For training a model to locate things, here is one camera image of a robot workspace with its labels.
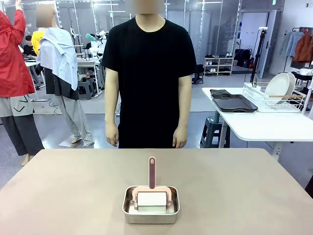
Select person's right forearm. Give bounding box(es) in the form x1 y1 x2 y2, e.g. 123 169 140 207
105 95 120 125

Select dark haired background person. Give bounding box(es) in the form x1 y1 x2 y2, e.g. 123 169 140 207
22 35 38 57

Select white desk with robot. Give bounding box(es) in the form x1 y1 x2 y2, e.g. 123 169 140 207
76 56 104 99

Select white robot green attachment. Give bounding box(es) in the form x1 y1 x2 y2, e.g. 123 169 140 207
85 30 109 59

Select black stool with bag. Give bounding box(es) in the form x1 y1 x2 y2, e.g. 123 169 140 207
195 64 205 85

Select floor cables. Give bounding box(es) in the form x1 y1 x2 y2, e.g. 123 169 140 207
31 97 63 116

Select person in black t-shirt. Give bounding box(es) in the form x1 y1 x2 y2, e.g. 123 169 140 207
101 0 198 149

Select person's right hand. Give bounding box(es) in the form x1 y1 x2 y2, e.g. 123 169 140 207
105 122 120 147

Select rectangular steel container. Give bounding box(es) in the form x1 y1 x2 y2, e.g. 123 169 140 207
122 185 181 225

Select grey hanging jacket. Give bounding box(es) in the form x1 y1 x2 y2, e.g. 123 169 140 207
280 30 304 57

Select black tripod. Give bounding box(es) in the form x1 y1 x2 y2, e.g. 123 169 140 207
249 26 269 87

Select yellow jacket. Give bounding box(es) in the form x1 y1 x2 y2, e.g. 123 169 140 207
31 30 47 56

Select orange brown hanging jacket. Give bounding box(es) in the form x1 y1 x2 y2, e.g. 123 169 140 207
292 31 313 64

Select white table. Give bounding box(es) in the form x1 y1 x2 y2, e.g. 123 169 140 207
201 87 313 162

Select white wire dish rack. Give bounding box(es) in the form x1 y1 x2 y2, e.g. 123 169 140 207
242 81 306 110

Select mannequin with light blue shirt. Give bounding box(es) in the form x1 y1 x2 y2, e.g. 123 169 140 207
36 4 95 148

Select mannequin in red jacket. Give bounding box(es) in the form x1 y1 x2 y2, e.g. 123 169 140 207
0 0 45 167

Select white background desk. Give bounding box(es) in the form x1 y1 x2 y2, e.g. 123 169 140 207
23 55 46 91

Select pink lint roller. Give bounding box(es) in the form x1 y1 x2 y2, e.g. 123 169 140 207
132 156 173 213

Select black side table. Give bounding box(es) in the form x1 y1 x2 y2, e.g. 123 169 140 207
291 70 313 83

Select black clothes rack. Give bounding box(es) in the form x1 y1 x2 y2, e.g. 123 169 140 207
291 26 313 34

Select grey plastic step stool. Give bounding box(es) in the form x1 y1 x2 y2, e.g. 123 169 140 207
77 77 99 100
200 117 230 149

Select person's left forearm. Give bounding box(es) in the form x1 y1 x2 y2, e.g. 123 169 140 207
174 95 192 128

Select grey cloth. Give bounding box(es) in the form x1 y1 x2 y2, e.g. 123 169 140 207
209 89 232 98

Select white shoe rack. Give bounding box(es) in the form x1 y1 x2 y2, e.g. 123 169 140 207
203 54 235 77

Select black bags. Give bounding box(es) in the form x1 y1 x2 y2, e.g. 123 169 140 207
234 48 254 69

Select person's left hand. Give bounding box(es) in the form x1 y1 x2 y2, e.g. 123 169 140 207
172 126 189 148

